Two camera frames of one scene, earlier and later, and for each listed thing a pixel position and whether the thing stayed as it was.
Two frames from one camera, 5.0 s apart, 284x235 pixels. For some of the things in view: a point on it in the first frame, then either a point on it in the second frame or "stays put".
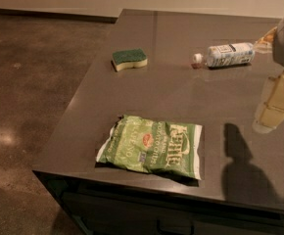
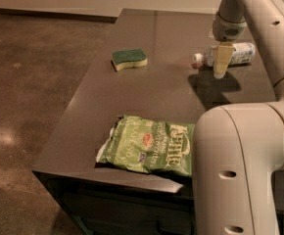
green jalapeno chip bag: x=153 y=146 stays put
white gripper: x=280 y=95 to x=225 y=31
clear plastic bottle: x=227 y=55 stays put
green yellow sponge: x=133 y=58 stays put
